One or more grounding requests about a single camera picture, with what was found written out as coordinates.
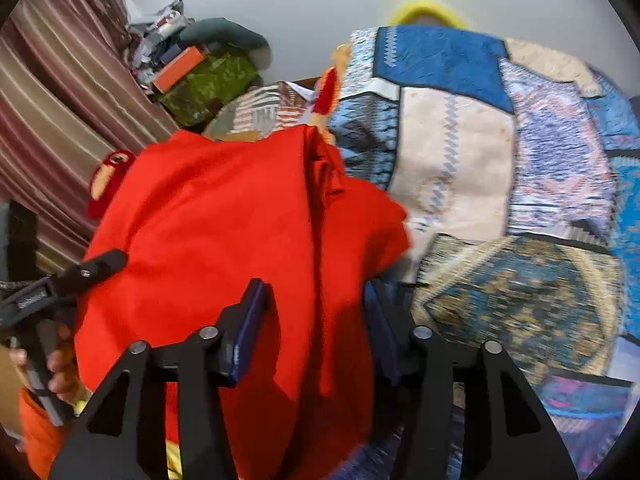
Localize pile of papers and boxes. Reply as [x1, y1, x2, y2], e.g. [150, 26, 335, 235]
[125, 0, 198, 92]

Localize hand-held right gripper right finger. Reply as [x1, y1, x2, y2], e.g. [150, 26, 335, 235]
[363, 280, 579, 480]

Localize person's left forearm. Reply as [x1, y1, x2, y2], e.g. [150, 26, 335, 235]
[19, 389, 81, 480]

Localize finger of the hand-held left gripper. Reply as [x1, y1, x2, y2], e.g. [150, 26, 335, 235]
[52, 248, 129, 295]

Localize person's left hand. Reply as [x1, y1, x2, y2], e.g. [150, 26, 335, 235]
[9, 324, 83, 403]

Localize striped brown curtain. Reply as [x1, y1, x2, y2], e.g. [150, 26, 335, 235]
[0, 0, 183, 276]

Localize striped patterned pillow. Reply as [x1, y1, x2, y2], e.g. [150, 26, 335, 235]
[202, 82, 321, 142]

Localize green patterned cloth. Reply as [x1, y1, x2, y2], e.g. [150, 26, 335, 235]
[159, 52, 263, 128]

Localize yellow plush item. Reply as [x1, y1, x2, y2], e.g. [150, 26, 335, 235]
[390, 1, 470, 31]

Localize yellow printed garment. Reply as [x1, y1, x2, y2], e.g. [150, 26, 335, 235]
[164, 441, 184, 480]

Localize patchwork printed blanket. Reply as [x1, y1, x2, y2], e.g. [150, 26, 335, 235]
[320, 25, 640, 480]

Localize red plush toy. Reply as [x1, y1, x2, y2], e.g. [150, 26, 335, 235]
[87, 149, 137, 220]

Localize red zip jacket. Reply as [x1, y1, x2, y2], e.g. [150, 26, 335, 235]
[72, 124, 412, 480]

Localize grey-green plush pillow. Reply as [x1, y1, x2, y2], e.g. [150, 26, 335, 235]
[179, 17, 273, 73]

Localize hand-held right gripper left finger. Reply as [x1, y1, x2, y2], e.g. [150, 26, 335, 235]
[47, 278, 269, 480]

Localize orange box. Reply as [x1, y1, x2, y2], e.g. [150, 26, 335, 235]
[150, 46, 207, 95]

